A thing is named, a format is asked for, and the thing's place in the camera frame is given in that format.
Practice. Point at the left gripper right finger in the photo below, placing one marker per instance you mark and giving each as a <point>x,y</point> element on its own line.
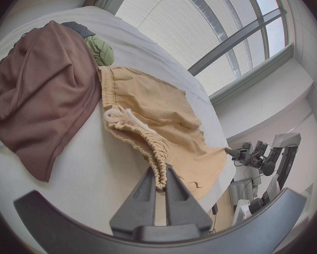
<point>182,205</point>

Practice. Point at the black garment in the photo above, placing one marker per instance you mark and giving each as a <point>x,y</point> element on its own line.
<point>77,26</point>

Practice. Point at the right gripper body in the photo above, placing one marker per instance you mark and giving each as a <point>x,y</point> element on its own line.
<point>244,157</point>

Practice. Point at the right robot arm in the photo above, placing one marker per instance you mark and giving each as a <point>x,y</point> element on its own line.
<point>285,140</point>

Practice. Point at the bed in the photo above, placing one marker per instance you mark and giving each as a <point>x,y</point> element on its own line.
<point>95,147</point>

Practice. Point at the green garment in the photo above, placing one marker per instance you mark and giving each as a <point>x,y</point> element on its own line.
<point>101,50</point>

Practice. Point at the brown shorts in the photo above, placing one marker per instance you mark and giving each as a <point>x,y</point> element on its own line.
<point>42,89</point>

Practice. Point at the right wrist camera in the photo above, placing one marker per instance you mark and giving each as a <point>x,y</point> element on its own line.
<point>246,145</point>

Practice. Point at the tan shorts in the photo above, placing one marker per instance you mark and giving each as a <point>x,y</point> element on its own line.
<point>148,94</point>

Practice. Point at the window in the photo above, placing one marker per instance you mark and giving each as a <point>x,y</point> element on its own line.
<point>187,22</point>

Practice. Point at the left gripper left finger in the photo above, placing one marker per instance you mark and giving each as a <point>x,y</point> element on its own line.
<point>140,205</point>

